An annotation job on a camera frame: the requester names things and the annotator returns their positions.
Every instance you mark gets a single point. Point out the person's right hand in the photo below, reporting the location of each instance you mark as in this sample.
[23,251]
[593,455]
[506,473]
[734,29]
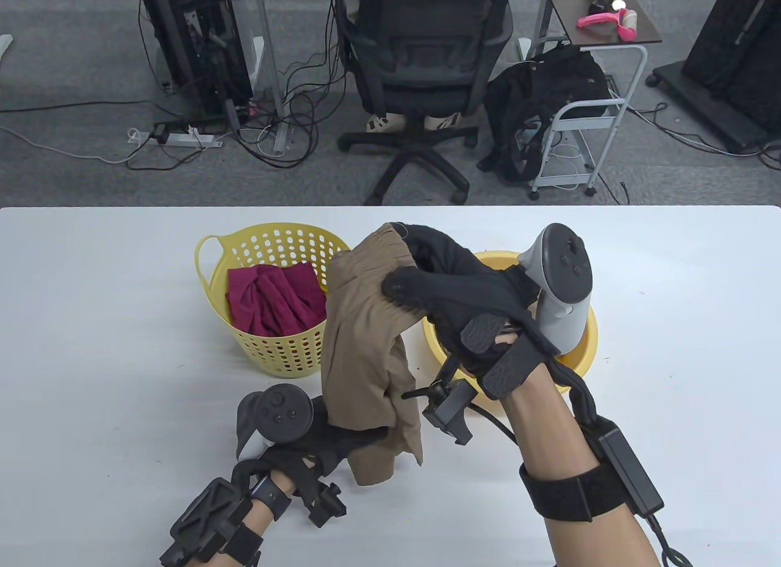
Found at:
[464,280]

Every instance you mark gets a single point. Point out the black battery pack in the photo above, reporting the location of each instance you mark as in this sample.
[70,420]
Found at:
[628,469]

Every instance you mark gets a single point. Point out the black left hand controller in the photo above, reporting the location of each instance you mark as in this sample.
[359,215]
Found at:
[277,408]

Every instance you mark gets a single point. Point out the yellow perforated plastic basket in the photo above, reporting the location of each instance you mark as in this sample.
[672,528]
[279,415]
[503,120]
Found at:
[218,277]

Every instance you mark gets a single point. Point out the black power adapter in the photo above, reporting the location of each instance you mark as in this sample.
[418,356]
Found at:
[161,133]

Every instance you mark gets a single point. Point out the black computer tower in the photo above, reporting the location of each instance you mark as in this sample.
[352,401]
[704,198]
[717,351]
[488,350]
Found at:
[201,42]

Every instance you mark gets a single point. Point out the black right hand controller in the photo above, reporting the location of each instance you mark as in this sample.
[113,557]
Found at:
[561,274]

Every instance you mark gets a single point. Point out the white rolling cart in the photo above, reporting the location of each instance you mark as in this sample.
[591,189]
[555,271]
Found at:
[586,124]

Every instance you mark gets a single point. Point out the white power strip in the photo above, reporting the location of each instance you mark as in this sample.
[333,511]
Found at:
[183,138]

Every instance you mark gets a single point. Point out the white desk leg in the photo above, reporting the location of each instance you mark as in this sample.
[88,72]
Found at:
[274,72]

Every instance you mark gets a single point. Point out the black cabinet on casters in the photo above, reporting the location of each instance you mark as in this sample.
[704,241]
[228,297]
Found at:
[732,60]

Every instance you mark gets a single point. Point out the black office chair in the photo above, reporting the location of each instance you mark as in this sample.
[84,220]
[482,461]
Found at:
[421,48]

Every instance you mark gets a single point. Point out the maroon shorts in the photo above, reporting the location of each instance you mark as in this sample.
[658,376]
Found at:
[274,304]

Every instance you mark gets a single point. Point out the person's left forearm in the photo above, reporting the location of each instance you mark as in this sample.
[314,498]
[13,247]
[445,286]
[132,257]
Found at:
[259,518]

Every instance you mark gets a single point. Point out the black hand controller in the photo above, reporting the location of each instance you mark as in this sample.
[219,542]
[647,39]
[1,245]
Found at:
[561,274]
[277,408]

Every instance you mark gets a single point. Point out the black backpack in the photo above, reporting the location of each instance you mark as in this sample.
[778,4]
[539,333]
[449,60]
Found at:
[537,91]

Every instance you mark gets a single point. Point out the person's left hand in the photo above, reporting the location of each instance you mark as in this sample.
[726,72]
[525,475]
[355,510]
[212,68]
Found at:
[317,439]

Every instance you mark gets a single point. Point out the yellow plastic basin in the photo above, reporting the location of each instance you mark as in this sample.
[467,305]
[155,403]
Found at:
[583,347]

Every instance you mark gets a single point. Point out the black round lamp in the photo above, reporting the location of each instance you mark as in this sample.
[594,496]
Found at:
[601,5]

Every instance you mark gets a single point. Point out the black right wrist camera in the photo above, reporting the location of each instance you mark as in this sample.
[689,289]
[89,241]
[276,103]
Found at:
[448,411]

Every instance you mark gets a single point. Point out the brown shorts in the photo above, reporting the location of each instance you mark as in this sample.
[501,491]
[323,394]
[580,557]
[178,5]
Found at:
[366,347]

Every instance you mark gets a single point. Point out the person's right forearm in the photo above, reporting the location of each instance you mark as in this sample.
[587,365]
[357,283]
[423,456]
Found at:
[549,426]

